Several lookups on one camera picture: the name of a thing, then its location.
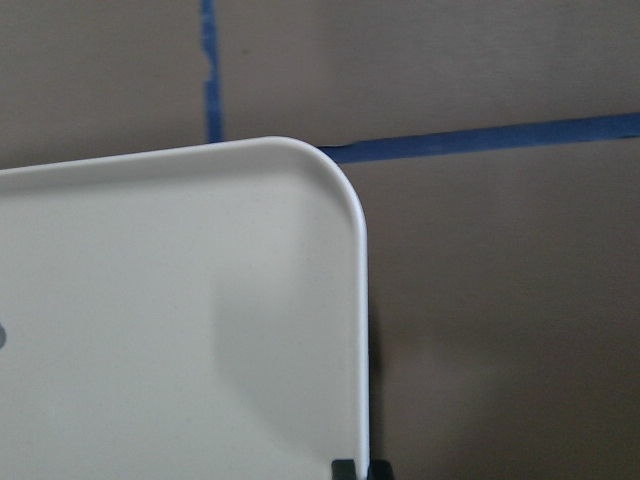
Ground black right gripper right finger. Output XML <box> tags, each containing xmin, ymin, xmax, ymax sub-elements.
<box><xmin>369</xmin><ymin>459</ymin><xmax>393</xmax><ymax>480</ymax></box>

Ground cream rabbit tray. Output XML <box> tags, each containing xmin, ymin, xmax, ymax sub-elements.
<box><xmin>1</xmin><ymin>137</ymin><xmax>370</xmax><ymax>479</ymax></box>

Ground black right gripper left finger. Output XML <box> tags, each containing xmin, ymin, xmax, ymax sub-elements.
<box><xmin>331</xmin><ymin>459</ymin><xmax>356</xmax><ymax>480</ymax></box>

